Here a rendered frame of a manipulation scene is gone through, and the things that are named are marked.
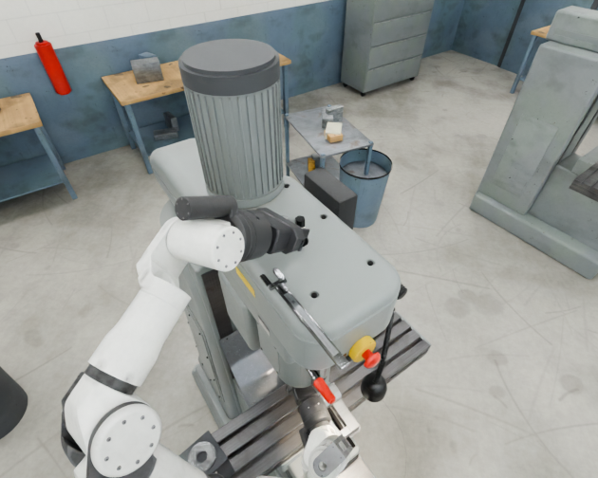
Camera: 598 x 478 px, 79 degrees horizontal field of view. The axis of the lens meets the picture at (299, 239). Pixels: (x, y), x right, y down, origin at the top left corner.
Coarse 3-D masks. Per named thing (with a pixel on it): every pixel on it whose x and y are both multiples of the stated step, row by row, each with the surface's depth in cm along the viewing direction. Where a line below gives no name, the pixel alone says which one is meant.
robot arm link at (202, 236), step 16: (176, 208) 52; (192, 208) 50; (208, 208) 53; (224, 208) 56; (176, 224) 54; (192, 224) 53; (208, 224) 52; (224, 224) 54; (240, 224) 57; (176, 240) 53; (192, 240) 51; (208, 240) 49; (224, 240) 50; (240, 240) 53; (176, 256) 55; (192, 256) 52; (208, 256) 49; (224, 256) 51; (240, 256) 54
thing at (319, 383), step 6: (312, 372) 78; (312, 378) 78; (318, 378) 77; (318, 384) 76; (324, 384) 76; (318, 390) 76; (324, 390) 75; (330, 390) 76; (324, 396) 75; (330, 396) 74; (330, 402) 74
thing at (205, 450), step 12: (192, 444) 123; (204, 444) 122; (216, 444) 123; (180, 456) 120; (192, 456) 119; (204, 456) 120; (216, 456) 120; (204, 468) 117; (216, 468) 118; (228, 468) 125
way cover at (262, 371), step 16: (240, 336) 158; (224, 352) 156; (240, 352) 160; (256, 352) 164; (240, 368) 160; (256, 368) 163; (272, 368) 166; (240, 384) 160; (256, 384) 162; (272, 384) 163; (256, 400) 158
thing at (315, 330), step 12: (264, 276) 73; (276, 276) 73; (276, 288) 70; (288, 288) 71; (288, 300) 69; (300, 312) 67; (312, 324) 65; (324, 336) 63; (324, 348) 62; (336, 348) 62; (336, 360) 60
